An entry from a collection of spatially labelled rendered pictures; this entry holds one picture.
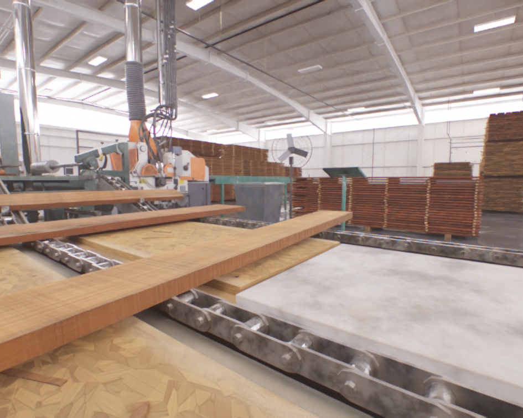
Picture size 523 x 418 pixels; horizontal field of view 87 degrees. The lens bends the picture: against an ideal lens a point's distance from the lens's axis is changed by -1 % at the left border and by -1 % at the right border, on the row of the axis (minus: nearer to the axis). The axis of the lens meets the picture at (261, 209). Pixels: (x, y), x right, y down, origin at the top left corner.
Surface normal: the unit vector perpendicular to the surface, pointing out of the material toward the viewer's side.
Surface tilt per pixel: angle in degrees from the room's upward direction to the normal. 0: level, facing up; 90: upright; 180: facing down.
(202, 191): 90
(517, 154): 90
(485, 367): 0
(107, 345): 0
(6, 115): 90
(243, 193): 94
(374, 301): 0
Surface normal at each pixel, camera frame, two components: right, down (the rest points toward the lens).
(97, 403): 0.00, -0.99
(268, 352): -0.60, 0.08
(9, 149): 0.80, 0.06
